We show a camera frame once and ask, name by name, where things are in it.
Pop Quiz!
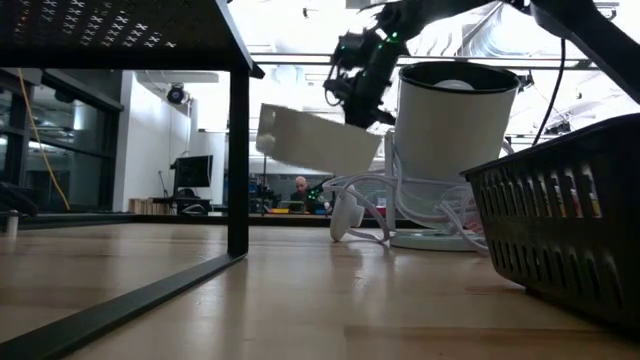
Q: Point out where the black mesh tray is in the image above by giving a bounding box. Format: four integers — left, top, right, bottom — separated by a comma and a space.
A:
459, 113, 640, 334

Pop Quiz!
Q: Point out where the yellow extension cable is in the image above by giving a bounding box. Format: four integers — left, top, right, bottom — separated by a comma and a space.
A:
16, 67, 72, 212

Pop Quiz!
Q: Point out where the black perforated metal riser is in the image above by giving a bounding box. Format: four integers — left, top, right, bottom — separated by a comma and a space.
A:
0, 0, 254, 360

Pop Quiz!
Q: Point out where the black aluminium rig frame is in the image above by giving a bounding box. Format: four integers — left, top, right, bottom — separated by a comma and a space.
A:
0, 212, 416, 230

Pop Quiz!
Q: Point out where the person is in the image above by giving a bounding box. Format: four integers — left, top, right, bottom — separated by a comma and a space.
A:
288, 175, 321, 215

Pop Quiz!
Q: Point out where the black window frame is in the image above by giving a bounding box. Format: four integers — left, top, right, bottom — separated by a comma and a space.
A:
0, 67, 125, 214

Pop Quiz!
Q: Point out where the white power cable with plug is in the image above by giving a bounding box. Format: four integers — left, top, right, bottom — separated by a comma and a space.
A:
322, 172, 489, 251

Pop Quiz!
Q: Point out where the black desk monitor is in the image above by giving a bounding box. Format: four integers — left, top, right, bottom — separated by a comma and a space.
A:
169, 153, 215, 190

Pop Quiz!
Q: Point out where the white desk lamp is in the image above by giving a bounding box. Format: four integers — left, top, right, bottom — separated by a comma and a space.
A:
384, 62, 521, 253

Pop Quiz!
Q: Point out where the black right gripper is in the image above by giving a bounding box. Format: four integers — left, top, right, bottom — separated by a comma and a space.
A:
322, 28, 402, 129

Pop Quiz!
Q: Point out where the wooden crate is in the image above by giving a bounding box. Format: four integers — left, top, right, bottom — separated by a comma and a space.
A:
128, 197, 174, 216

